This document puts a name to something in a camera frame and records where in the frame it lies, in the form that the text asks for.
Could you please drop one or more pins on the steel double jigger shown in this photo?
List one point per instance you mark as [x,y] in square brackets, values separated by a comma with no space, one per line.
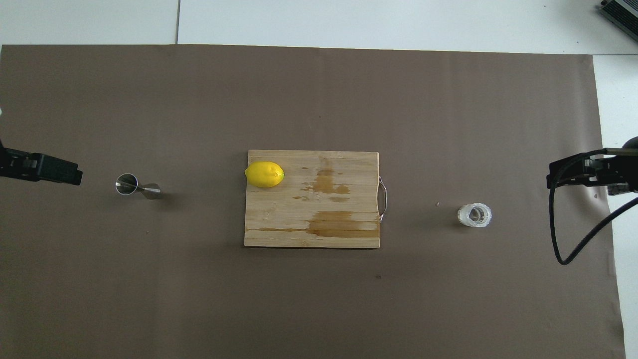
[127,183]

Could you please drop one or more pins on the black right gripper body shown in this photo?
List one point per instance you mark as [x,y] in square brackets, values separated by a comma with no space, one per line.
[620,172]

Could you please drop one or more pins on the grey ribbed metal device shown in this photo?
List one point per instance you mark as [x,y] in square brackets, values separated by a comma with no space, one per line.
[623,12]

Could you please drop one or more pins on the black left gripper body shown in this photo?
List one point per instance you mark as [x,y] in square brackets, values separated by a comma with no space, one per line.
[10,164]

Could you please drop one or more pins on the clear textured glass cup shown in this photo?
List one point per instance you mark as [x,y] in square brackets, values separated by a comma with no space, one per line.
[474,215]

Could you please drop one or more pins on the wooden cutting board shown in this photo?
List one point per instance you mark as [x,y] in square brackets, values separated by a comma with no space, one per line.
[279,219]

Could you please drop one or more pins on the brown paper table mat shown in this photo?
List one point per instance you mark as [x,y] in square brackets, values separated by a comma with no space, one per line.
[199,99]

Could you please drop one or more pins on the yellow lemon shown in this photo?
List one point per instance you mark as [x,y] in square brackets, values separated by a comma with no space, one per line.
[264,174]

